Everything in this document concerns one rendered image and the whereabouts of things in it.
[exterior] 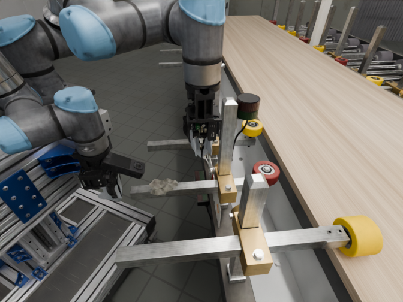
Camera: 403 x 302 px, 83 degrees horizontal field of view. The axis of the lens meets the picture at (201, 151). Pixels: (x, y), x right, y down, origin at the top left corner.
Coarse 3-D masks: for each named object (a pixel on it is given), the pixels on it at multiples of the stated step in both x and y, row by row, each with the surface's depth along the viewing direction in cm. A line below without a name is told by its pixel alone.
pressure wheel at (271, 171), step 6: (258, 162) 71; (264, 162) 71; (270, 162) 71; (258, 168) 69; (264, 168) 68; (270, 168) 69; (276, 168) 69; (264, 174) 67; (270, 174) 67; (276, 174) 67; (270, 180) 66; (276, 180) 68
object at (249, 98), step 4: (240, 96) 58; (244, 96) 58; (248, 96) 58; (252, 96) 58; (256, 96) 58; (240, 100) 56; (244, 100) 56; (248, 100) 56; (252, 100) 56; (256, 100) 56; (248, 112) 57; (236, 120) 59; (236, 124) 60; (244, 128) 63; (240, 132) 64; (236, 136) 65; (232, 156) 70
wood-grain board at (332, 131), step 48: (240, 48) 169; (288, 48) 169; (288, 96) 107; (336, 96) 107; (384, 96) 107; (288, 144) 79; (336, 144) 79; (384, 144) 79; (336, 192) 62; (384, 192) 62; (384, 240) 52; (384, 288) 44
